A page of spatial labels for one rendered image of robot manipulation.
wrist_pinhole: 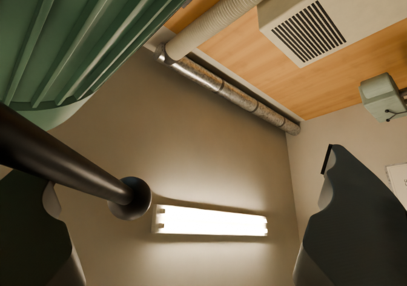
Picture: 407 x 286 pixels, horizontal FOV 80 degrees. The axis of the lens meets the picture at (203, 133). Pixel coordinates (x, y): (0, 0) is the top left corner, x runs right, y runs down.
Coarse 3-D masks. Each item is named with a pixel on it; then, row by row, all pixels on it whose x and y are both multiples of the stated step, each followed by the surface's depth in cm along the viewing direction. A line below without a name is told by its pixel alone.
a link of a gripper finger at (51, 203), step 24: (0, 192) 8; (24, 192) 8; (48, 192) 9; (0, 216) 7; (24, 216) 7; (48, 216) 7; (0, 240) 7; (24, 240) 7; (48, 240) 7; (0, 264) 6; (24, 264) 6; (48, 264) 6; (72, 264) 6
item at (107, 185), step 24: (0, 120) 6; (24, 120) 7; (0, 144) 6; (24, 144) 6; (48, 144) 8; (24, 168) 7; (48, 168) 8; (72, 168) 9; (96, 168) 11; (96, 192) 12; (120, 192) 15; (144, 192) 19; (120, 216) 19
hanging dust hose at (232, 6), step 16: (224, 0) 148; (240, 0) 141; (256, 0) 139; (208, 16) 156; (224, 16) 151; (240, 16) 155; (192, 32) 168; (208, 32) 163; (176, 48) 180; (192, 48) 178
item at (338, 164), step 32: (352, 160) 10; (320, 192) 10; (352, 192) 8; (384, 192) 8; (320, 224) 7; (352, 224) 7; (384, 224) 7; (320, 256) 6; (352, 256) 6; (384, 256) 6
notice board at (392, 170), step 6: (402, 162) 233; (390, 168) 238; (396, 168) 235; (402, 168) 231; (390, 174) 237; (396, 174) 234; (402, 174) 230; (390, 180) 236; (396, 180) 232; (402, 180) 229; (390, 186) 235; (396, 186) 231; (402, 186) 228; (396, 192) 230; (402, 192) 227; (402, 198) 225; (402, 204) 224
